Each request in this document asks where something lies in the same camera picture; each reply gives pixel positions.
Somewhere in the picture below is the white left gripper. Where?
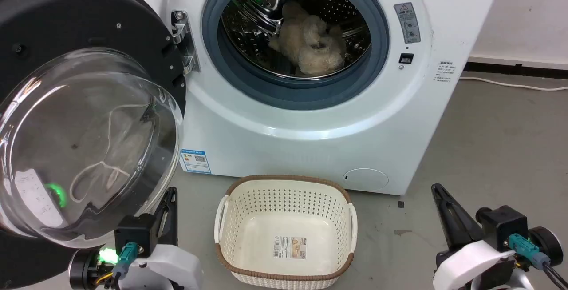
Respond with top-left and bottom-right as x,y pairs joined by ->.
119,187 -> 205,290

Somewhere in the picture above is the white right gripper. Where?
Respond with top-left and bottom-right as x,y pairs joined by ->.
431,183 -> 516,290

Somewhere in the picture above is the black washer door glass bowl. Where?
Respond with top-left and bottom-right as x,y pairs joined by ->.
0,0 -> 187,289

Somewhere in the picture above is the black round left gripper motor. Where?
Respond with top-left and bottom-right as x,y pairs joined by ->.
68,247 -> 104,290

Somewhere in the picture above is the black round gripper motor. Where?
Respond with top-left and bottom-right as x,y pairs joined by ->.
68,247 -> 104,290
528,226 -> 564,268

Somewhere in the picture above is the black round right gripper motor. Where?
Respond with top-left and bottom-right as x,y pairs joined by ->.
528,226 -> 564,268

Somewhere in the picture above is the white front-load washing machine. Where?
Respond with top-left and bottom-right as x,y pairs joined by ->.
106,0 -> 507,196

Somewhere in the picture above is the chrome door hinge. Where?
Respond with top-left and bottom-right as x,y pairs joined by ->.
171,10 -> 201,75

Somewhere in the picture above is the blue energy label sticker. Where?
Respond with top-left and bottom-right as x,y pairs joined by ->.
179,149 -> 212,175

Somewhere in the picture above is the cream perforated laundry basket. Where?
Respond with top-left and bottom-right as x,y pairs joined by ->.
214,175 -> 359,290

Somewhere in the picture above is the round filter cover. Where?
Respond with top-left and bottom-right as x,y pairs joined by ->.
342,168 -> 390,192

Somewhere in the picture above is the paper product label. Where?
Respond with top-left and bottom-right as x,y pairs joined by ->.
273,236 -> 307,259

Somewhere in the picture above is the small printed text sticker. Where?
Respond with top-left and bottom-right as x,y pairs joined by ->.
434,61 -> 458,84

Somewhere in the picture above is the black baseboard strip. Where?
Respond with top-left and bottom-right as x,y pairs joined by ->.
463,61 -> 568,80

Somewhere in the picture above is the grey warning sticker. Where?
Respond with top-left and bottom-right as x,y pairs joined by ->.
394,2 -> 422,44

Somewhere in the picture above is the perforated steel drum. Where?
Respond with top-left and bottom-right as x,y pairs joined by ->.
221,0 -> 372,80

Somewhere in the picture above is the beige plush toy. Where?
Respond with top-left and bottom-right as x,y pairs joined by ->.
268,0 -> 347,76

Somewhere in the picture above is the teal left cable connector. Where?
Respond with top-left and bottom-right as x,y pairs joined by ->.
116,242 -> 139,278

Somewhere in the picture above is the teal cable connector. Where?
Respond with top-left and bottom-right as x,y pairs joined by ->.
116,242 -> 139,278
509,233 -> 551,270

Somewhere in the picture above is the teal right cable connector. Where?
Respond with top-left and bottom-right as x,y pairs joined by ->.
509,233 -> 551,270

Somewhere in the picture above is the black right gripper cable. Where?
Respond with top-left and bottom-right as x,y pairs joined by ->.
542,263 -> 568,290

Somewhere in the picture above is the white floor cable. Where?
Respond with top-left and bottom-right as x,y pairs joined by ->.
459,75 -> 568,92

